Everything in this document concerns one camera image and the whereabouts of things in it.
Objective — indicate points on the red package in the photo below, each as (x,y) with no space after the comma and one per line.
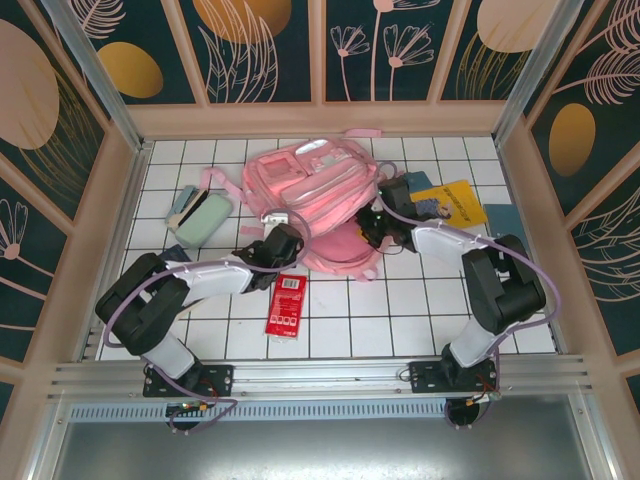
(285,307)

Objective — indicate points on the pink student backpack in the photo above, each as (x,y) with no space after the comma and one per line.
(310,185)

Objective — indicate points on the yellow book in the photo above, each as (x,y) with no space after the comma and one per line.
(460,202)

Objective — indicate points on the green pencil case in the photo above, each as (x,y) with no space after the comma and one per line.
(202,222)

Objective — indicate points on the teal notebook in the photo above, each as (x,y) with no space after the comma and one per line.
(502,220)

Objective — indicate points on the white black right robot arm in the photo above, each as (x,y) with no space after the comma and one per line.
(440,240)

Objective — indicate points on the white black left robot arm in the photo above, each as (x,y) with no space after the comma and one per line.
(220,277)

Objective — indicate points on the grey metal shelf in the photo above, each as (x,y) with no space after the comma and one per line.
(320,450)

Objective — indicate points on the aluminium mounting rail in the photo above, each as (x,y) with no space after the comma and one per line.
(320,375)

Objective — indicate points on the aluminium corner post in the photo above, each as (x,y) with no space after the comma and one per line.
(530,75)
(100,90)

